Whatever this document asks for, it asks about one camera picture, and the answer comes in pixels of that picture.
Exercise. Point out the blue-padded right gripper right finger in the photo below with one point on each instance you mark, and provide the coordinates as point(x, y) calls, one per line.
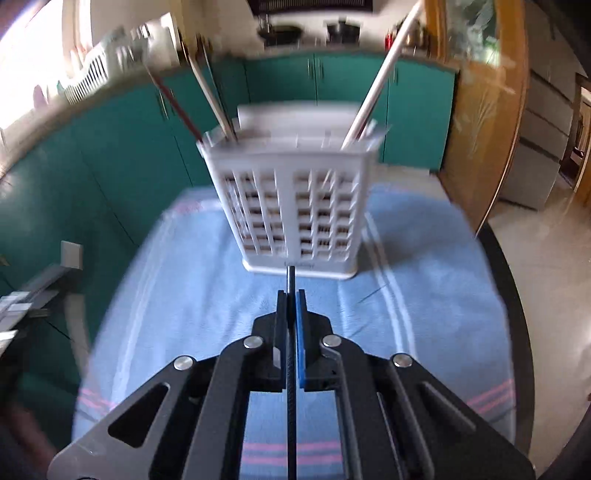
point(378, 420)

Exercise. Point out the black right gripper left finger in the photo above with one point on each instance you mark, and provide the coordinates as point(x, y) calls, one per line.
point(222, 386)

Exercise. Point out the black chopstick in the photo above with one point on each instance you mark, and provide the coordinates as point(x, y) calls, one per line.
point(291, 375)

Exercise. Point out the dark red chopstick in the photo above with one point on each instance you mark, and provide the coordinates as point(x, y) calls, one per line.
point(167, 93)

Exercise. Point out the pink-white chopstick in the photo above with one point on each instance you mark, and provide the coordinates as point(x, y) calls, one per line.
point(362, 117)

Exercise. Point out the white chopstick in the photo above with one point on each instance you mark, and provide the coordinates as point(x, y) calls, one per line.
point(218, 111)

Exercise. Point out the blue striped towel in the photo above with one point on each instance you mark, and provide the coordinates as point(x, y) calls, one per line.
point(423, 287)

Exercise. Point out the white plastic utensil basket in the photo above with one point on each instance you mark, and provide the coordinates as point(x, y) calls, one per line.
point(292, 193)

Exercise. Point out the white dish rack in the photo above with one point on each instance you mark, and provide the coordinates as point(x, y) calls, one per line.
point(117, 54)

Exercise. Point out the black wok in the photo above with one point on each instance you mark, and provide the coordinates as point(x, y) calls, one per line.
point(278, 35)

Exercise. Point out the black clay pot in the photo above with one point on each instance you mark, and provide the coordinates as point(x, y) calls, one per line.
point(342, 31)

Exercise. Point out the black range hood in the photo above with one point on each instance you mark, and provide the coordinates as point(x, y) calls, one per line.
point(263, 7)

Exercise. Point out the wooden glass sliding door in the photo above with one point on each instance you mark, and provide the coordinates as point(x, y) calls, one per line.
point(489, 102)

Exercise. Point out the silver refrigerator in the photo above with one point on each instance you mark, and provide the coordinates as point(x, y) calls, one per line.
point(547, 118)

